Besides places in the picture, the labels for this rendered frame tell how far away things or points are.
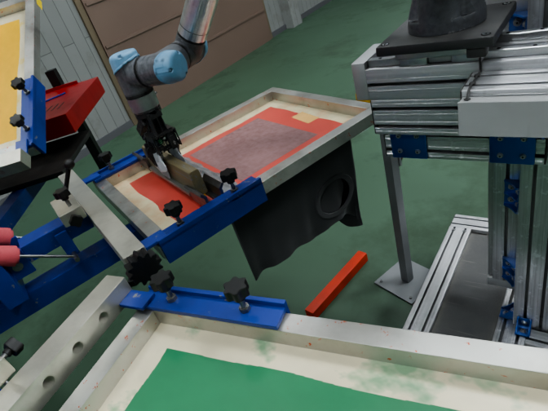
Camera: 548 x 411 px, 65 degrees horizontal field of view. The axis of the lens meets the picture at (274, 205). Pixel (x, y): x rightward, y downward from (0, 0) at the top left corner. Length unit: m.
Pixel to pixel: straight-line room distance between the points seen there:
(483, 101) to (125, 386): 0.79
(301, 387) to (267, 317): 0.12
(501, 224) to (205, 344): 1.00
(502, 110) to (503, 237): 0.71
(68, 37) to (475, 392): 4.99
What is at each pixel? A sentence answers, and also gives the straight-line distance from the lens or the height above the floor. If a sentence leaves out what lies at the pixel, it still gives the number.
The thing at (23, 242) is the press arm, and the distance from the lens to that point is 1.25.
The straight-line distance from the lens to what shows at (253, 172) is 1.25.
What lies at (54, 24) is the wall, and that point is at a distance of 5.19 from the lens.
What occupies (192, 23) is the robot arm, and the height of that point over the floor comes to 1.38.
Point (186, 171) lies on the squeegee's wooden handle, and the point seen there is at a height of 1.06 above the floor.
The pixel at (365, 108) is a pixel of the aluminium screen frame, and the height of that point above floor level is 0.99.
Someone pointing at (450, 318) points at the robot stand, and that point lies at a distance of 1.71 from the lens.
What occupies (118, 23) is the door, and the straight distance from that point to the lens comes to 5.54.
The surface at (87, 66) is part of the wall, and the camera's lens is 5.30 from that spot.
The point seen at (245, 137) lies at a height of 0.96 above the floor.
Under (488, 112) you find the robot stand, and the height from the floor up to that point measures 1.15.
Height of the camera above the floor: 1.52
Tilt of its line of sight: 32 degrees down
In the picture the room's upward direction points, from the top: 18 degrees counter-clockwise
